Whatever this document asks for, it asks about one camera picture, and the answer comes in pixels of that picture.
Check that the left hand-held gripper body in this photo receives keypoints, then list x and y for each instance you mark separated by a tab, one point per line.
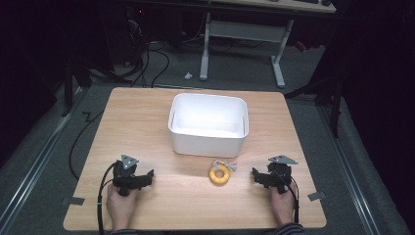
125	178

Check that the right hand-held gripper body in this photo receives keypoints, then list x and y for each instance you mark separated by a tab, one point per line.
279	176

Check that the white plastic storage bin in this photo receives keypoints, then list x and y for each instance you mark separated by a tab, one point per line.
208	127

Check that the person's right hand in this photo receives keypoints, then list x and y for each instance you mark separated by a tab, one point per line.
283	205

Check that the person's left hand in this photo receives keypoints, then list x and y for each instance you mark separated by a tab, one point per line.
120	209

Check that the grey tape piece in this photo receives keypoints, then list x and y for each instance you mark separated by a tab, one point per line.
77	200
316	196

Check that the black metal stand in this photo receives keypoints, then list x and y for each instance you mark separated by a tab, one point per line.
73	81
329	98

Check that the crumpled white paper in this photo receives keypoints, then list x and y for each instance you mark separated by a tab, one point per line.
188	75

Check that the small red object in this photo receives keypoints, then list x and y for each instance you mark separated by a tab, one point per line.
300	46

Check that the white-legged desk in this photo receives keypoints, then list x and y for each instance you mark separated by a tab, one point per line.
244	31

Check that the black keyboard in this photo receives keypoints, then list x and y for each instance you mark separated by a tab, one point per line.
306	1

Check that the black computer mouse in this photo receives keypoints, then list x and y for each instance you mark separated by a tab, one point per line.
326	2

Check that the aluminium floor rail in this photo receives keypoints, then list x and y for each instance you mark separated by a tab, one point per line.
345	163
39	153

